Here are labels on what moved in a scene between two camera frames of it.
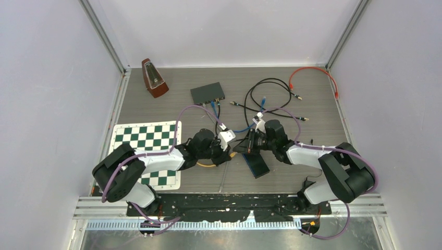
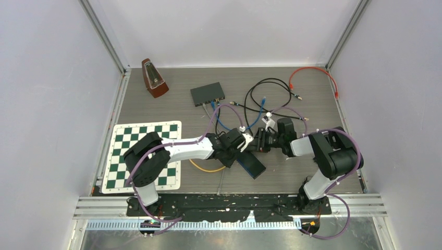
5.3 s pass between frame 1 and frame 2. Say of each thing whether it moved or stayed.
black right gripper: stayed
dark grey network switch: stayed
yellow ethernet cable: moved
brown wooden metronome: stayed
